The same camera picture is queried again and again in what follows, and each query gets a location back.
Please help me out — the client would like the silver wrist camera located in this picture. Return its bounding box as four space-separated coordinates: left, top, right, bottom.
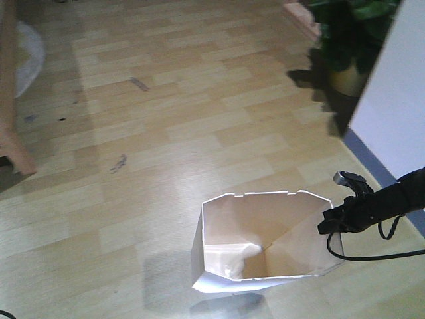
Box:
333 171 366 191

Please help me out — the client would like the grey round rug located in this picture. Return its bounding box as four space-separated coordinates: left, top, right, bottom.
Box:
15 21 46 98

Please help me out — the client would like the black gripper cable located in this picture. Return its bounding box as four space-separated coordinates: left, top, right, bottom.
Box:
326 214 425 262

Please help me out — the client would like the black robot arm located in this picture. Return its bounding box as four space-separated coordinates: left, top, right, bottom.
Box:
317 168 424 235

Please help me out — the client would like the green potted plant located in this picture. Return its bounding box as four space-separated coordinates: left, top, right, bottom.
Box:
288 1 402 98

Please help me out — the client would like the wooden bed frame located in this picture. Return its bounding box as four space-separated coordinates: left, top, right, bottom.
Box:
1 1 36 175

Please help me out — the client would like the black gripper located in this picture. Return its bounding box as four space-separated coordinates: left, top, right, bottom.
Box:
317 190 382 235

